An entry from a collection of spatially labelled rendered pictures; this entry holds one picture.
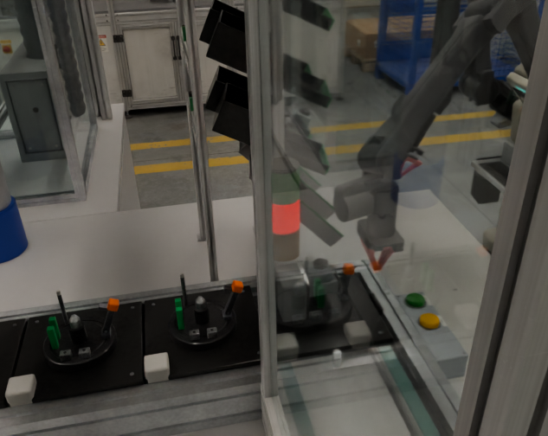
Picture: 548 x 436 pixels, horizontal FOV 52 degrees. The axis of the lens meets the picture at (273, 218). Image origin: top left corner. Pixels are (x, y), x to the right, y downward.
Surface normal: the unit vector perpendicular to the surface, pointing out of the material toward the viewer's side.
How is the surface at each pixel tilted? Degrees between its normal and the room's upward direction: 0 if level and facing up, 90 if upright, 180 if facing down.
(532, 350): 90
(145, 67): 90
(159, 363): 0
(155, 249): 0
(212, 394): 90
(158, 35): 90
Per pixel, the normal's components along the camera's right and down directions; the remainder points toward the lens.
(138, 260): -0.02, -0.86
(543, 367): 0.21, 0.49
